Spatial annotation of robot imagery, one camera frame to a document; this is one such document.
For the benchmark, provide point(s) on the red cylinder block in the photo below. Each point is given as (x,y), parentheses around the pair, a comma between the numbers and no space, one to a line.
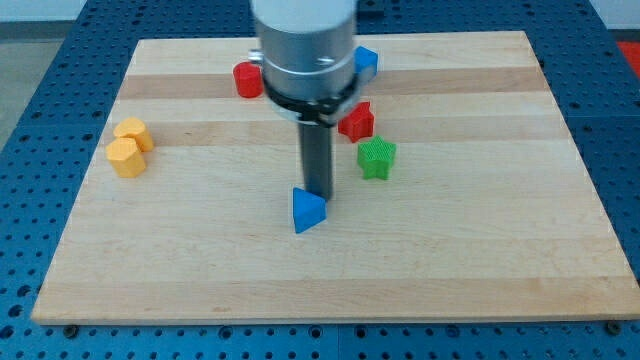
(248,80)

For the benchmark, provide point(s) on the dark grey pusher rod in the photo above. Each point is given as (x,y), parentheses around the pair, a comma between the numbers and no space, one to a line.
(317,159)

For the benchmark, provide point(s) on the yellow hexagon block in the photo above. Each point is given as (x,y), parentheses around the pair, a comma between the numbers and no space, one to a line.
(125,157)

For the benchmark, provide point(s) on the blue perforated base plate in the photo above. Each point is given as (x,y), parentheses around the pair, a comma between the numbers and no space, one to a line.
(45,159)

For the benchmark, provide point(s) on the blue cube block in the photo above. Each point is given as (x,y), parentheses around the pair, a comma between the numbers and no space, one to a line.
(366,60)

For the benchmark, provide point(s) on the green star block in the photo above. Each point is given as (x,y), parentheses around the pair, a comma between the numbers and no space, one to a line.
(376,158)

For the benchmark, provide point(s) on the blue triangle block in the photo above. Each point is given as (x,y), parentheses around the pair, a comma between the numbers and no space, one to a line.
(308,210)

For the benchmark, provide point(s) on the wooden board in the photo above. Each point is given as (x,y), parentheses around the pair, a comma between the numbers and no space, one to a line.
(489,214)

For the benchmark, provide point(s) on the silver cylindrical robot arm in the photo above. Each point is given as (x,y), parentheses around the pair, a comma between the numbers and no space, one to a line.
(307,58)

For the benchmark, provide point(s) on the yellow heart block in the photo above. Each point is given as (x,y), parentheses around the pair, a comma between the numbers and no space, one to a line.
(135,128)

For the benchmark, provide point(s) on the red star block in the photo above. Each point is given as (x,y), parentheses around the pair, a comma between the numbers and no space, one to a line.
(359,123)

